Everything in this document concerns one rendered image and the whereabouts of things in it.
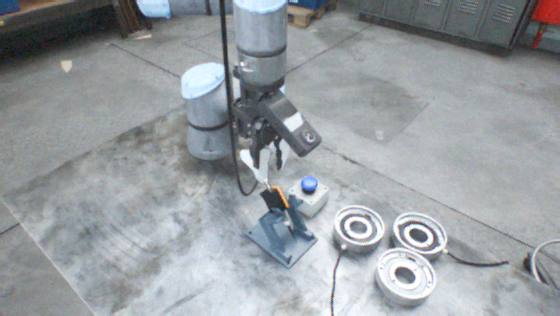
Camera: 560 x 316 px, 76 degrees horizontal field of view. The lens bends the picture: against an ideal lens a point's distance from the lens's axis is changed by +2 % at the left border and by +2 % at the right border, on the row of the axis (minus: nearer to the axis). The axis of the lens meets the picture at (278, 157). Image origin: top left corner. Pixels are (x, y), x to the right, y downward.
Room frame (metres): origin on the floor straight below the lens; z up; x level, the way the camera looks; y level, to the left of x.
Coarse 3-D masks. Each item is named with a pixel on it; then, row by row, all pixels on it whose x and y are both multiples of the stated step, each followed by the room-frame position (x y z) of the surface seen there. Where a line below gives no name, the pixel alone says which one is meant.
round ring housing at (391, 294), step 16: (384, 256) 0.41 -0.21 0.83; (400, 256) 0.41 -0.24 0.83; (416, 256) 0.41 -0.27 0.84; (400, 272) 0.39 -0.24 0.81; (416, 272) 0.38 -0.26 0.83; (432, 272) 0.37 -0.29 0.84; (384, 288) 0.34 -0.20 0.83; (432, 288) 0.34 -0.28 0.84; (400, 304) 0.33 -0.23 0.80; (416, 304) 0.32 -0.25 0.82
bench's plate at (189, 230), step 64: (64, 192) 0.62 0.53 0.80; (128, 192) 0.62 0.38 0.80; (192, 192) 0.62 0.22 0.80; (256, 192) 0.62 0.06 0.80; (64, 256) 0.43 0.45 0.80; (128, 256) 0.43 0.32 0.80; (192, 256) 0.43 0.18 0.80; (256, 256) 0.43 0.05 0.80; (320, 256) 0.43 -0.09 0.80; (448, 256) 0.43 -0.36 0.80
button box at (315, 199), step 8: (296, 184) 0.60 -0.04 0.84; (320, 184) 0.60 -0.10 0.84; (288, 192) 0.58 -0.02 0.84; (296, 192) 0.57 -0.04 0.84; (304, 192) 0.57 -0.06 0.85; (312, 192) 0.57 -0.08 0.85; (320, 192) 0.57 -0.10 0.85; (328, 192) 0.59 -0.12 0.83; (304, 200) 0.55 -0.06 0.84; (312, 200) 0.55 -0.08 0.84; (320, 200) 0.56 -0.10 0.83; (304, 208) 0.55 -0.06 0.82; (312, 208) 0.54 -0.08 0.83; (320, 208) 0.56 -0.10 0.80
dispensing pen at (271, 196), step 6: (270, 186) 0.50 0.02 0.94; (264, 192) 0.50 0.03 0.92; (270, 192) 0.49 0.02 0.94; (276, 192) 0.49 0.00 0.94; (264, 198) 0.50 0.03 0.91; (270, 198) 0.48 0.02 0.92; (276, 198) 0.48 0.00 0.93; (282, 198) 0.48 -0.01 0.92; (270, 204) 0.48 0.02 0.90; (276, 204) 0.47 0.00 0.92; (282, 204) 0.48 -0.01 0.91; (270, 210) 0.49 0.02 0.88; (282, 210) 0.47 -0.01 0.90; (288, 222) 0.47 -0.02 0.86; (288, 228) 0.46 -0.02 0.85
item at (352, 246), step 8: (344, 208) 0.53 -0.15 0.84; (352, 208) 0.53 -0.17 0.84; (360, 208) 0.53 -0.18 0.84; (336, 216) 0.51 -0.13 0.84; (376, 216) 0.51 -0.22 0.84; (336, 224) 0.49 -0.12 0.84; (352, 224) 0.50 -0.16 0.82; (360, 224) 0.50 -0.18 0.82; (368, 224) 0.50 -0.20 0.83; (376, 224) 0.49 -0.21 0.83; (336, 232) 0.47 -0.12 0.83; (368, 232) 0.47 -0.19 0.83; (344, 240) 0.45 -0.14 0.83; (376, 240) 0.44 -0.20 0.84; (352, 248) 0.44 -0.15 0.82; (360, 248) 0.43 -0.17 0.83; (368, 248) 0.43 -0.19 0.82
